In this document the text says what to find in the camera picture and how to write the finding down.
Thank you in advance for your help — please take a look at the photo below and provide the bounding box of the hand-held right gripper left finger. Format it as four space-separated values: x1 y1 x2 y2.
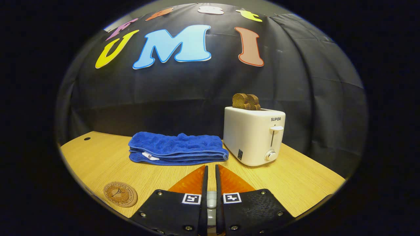
130 165 209 236

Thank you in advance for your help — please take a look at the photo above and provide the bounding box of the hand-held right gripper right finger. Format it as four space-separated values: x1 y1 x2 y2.
215 165 295 236

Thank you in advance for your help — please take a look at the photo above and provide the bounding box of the round cork coaster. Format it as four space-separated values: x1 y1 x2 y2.
104 182 138 208

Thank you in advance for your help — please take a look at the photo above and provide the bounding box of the folded blue towel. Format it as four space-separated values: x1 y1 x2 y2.
128 132 229 166

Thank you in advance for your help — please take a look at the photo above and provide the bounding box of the white toaster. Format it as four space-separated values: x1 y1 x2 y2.
223 106 286 167

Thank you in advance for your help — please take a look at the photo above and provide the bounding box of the brown toast slice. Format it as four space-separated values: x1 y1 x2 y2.
247 94 262 111
232 93 251 110

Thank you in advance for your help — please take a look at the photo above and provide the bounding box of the black backdrop cloth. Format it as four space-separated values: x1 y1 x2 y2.
56 3 367 179

